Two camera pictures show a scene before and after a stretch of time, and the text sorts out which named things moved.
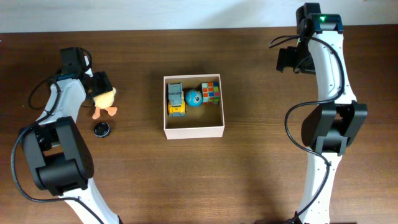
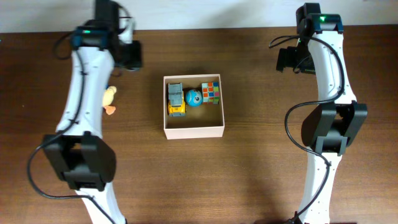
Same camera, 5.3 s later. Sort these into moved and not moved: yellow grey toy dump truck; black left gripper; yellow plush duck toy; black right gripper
Moved: black left gripper
Not moved: yellow grey toy dump truck; black right gripper; yellow plush duck toy
